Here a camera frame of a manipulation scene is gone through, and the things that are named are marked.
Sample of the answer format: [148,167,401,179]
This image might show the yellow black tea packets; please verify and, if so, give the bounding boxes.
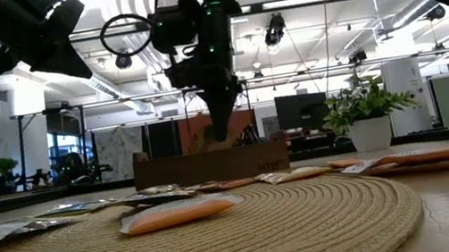
[33,195,119,221]

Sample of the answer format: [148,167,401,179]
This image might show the green plant in white pot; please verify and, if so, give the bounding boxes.
[315,66,425,159]

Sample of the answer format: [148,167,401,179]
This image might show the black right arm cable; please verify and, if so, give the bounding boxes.
[95,0,190,61]

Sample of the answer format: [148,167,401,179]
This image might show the white room pillar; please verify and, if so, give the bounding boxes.
[379,56,434,138]

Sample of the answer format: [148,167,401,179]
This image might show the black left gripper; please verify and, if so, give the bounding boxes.
[0,0,96,94]

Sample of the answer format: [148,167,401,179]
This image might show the black ceiling spotlight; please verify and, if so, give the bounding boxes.
[112,49,134,71]
[346,47,369,65]
[260,11,289,48]
[424,3,448,22]

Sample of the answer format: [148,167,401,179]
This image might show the brown wooden organizer box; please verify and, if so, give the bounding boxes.
[129,129,292,196]

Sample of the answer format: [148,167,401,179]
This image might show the black metal table frame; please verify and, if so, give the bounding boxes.
[0,124,449,217]

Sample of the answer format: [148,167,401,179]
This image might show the black computer monitor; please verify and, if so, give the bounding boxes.
[272,89,332,134]

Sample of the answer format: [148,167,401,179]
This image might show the orange partition panel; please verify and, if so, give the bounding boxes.
[177,106,261,156]

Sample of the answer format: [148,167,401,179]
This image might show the green yellow tea packet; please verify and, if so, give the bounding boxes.
[4,213,73,238]
[115,179,199,211]

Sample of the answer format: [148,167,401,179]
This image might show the dark partition panel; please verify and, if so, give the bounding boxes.
[146,119,184,160]

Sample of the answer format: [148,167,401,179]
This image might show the grey patterned partition panel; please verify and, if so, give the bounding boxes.
[93,123,151,184]

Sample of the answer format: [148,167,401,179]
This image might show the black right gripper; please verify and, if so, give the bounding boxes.
[155,0,262,150]

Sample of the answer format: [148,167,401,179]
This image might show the small background potted plant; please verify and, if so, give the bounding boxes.
[0,155,23,195]

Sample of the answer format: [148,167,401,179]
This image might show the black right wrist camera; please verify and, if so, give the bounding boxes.
[146,3,201,59]

